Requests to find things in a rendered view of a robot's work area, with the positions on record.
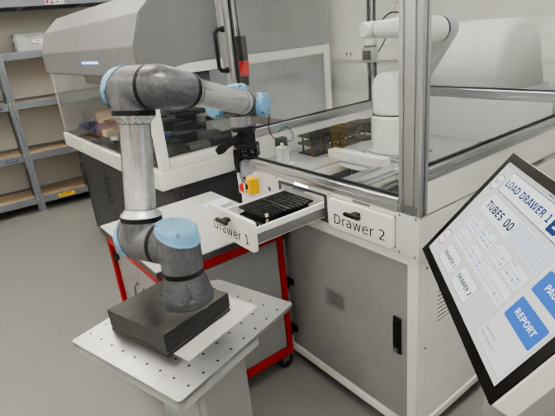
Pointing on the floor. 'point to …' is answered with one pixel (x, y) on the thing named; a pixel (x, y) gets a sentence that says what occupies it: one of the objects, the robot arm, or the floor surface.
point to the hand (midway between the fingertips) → (242, 178)
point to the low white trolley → (225, 267)
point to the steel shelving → (72, 186)
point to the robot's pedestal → (239, 392)
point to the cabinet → (374, 322)
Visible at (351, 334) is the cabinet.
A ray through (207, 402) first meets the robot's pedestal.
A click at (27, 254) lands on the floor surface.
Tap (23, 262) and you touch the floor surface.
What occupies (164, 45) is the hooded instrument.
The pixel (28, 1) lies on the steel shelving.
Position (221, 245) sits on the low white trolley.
